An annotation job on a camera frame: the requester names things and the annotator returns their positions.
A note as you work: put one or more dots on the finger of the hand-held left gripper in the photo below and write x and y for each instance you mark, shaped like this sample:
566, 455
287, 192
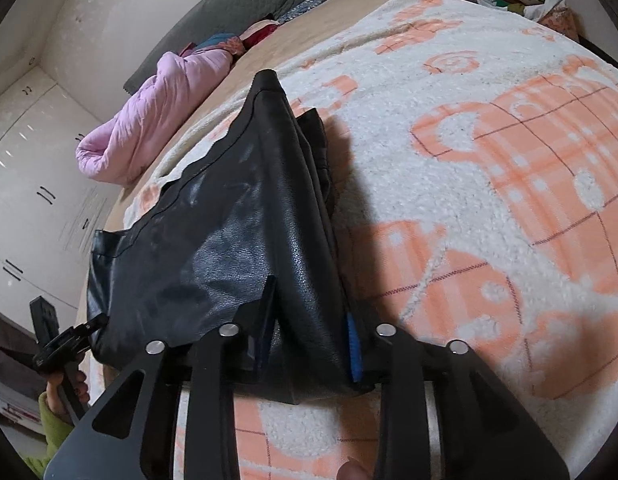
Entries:
86, 330

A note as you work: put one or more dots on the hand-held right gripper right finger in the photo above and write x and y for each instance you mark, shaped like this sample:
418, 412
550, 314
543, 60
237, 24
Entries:
355, 355

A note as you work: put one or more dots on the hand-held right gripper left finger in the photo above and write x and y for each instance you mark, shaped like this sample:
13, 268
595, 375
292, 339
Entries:
263, 340

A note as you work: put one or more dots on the black leather jacket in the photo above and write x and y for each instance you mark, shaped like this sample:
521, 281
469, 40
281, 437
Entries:
239, 220

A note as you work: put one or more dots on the person's left forearm green sleeve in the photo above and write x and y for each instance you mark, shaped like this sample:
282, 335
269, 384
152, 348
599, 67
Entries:
51, 435

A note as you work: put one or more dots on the person's left hand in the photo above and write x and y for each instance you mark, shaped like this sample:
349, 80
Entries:
71, 387

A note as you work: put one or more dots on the person's right hand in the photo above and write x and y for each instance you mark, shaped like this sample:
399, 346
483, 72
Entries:
353, 471

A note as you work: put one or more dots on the white wardrobe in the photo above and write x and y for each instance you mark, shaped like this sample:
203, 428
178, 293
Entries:
34, 185

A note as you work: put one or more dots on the white orange printed blanket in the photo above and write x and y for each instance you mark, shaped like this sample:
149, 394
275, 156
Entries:
489, 185

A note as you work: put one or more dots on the pink quilt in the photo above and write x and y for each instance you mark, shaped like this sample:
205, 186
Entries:
154, 110

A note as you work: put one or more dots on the teal cloth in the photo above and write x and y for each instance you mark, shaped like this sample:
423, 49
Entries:
221, 44

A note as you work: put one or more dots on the red cloth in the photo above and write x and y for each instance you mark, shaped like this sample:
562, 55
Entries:
259, 32

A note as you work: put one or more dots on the bed with beige sheet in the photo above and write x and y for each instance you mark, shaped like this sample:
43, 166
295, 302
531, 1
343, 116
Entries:
309, 35

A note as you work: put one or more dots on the grey padded headboard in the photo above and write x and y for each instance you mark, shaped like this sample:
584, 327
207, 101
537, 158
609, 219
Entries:
214, 15

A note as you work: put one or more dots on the blue patterned cloth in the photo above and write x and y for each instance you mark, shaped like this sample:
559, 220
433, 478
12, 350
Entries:
304, 9

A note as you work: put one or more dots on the peach patterned cloth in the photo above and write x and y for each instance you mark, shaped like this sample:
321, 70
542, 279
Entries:
561, 21

